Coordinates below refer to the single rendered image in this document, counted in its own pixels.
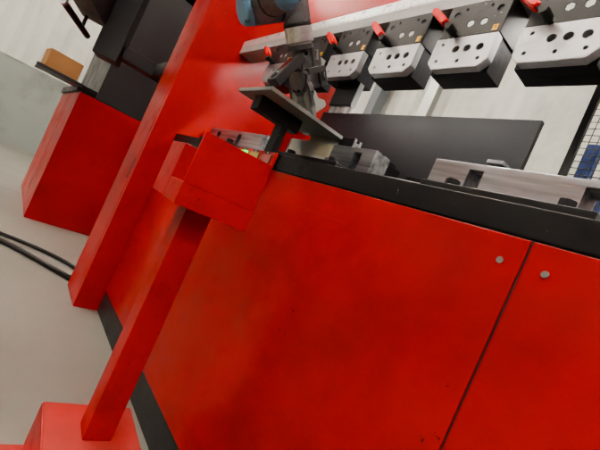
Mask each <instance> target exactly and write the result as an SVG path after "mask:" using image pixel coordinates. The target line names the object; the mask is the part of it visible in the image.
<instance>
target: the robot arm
mask: <svg viewBox="0 0 600 450"><path fill-rule="evenodd" d="M236 9H237V16H238V19H239V21H240V23H241V24H242V25H243V26H245V27H251V26H255V27H256V26H259V25H266V24H272V23H280V22H283V26H284V30H285V37H286V42H287V45H288V47H287V50H288V51H289V52H291V51H295V53H294V54H292V55H291V56H290V57H289V58H288V59H287V60H286V61H285V62H284V63H283V64H282V65H281V66H280V67H279V68H278V69H277V70H276V71H274V72H273V73H272V74H271V76H270V77H269V78H268V79H267V81H268V82H269V84H270V85H271V86H274V87H276V86H280V85H281V84H282V83H283V82H284V81H285V80H286V79H287V78H288V77H289V95H290V99H292V100H293V101H294V102H296V103H297V104H299V105H300V106H302V107H303V108H304V109H307V111H308V112H310V113H311V114H312V115H314V116H315V117H316V113H317V112H318V111H319V110H321V109H322V108H324V107H325V105H326V103H325V101H324V100H323V99H320V98H319V97H317V93H316V91H315V90H314V89H315V88H320V87H321V86H324V85H328V81H327V73H326V65H321V53H320V46H319V43H316V44H314V43H312V41H313V28H312V25H311V24H312V23H311V15H310V8H309V1H308V0H237V1H236ZM323 71H325V81H324V76H323Z"/></svg>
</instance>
